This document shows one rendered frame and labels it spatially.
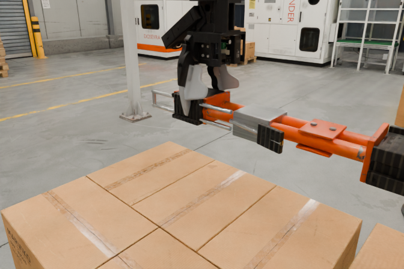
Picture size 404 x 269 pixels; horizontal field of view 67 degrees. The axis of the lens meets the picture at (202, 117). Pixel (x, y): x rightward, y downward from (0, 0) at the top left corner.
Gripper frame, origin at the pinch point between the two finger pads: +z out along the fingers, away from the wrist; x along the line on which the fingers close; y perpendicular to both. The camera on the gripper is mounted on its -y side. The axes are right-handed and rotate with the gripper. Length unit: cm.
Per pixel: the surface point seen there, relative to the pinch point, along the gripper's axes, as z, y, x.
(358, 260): 25.4, 30.0, 8.8
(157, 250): 66, -33, 12
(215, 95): -2.3, 3.3, 0.2
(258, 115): -1.3, 13.8, -1.6
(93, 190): 66, -87, 17
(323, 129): -1.1, 23.7, -0.1
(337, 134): -1.0, 25.7, -0.2
